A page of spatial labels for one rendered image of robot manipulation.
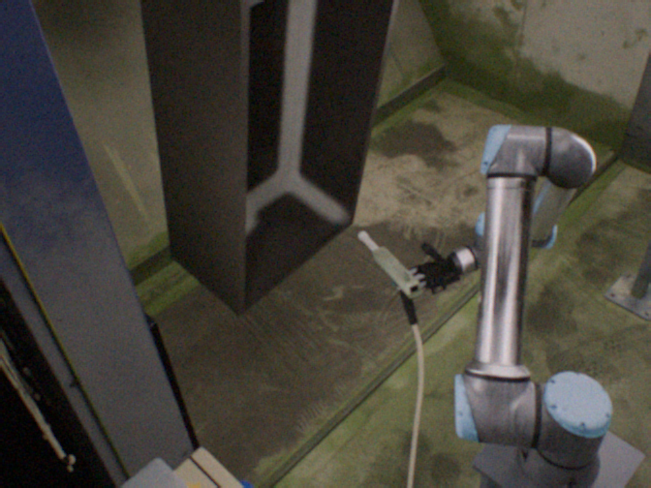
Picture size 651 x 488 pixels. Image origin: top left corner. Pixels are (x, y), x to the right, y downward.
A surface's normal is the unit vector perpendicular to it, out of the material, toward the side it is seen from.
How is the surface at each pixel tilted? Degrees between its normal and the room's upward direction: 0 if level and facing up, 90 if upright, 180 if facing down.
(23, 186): 90
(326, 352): 0
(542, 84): 90
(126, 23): 57
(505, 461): 0
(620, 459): 0
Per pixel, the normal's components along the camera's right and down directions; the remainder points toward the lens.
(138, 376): 0.72, 0.46
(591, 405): 0.04, -0.71
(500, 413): -0.14, -0.03
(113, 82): 0.57, -0.01
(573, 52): -0.70, 0.52
